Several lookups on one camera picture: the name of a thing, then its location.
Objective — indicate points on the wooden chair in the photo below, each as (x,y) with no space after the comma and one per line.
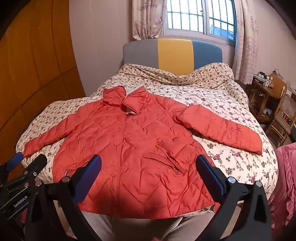
(281,115)

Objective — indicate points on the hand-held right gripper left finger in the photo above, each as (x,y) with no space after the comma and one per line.
(90,168)

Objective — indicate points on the grey yellow blue headboard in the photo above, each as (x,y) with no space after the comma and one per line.
(173,54)

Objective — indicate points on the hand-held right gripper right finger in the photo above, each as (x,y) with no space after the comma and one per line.
(209,172)

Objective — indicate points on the wooden desk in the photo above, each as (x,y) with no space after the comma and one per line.
(266,95)

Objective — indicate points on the red puffer jacket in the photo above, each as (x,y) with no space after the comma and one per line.
(138,143)

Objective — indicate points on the pink ruffled blanket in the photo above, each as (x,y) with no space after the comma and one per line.
(285,180)

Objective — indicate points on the person's grey pants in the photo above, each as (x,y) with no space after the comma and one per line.
(148,228)

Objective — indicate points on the floral quilt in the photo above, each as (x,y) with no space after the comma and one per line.
(208,99)

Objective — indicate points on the wooden wardrobe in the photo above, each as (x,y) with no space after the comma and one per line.
(34,62)

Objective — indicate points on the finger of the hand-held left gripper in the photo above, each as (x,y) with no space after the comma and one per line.
(37,163)
(14,160)

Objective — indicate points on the floral curtain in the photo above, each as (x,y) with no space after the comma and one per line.
(148,18)
(246,39)

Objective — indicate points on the barred window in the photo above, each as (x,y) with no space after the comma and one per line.
(198,16)

